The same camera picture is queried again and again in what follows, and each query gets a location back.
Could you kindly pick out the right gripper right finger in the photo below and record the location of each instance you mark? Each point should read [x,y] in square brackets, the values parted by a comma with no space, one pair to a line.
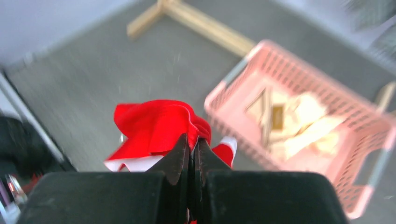
[226,196]

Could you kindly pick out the wooden clothes rack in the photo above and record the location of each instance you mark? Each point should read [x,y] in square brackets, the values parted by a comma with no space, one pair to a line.
[198,24]

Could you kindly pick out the red underwear white trim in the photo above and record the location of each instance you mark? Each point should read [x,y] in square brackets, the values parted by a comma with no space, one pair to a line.
[152,129]

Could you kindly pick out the grey striped underwear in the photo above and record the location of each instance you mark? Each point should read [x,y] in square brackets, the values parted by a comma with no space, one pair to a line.
[371,14]

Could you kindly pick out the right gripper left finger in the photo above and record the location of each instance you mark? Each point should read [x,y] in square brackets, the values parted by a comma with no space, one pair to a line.
[156,196]

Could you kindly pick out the empty pink basket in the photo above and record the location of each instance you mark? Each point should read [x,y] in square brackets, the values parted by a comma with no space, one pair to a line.
[367,136]

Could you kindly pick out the beige underwear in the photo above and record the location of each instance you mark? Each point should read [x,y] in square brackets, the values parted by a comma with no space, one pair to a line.
[289,124]

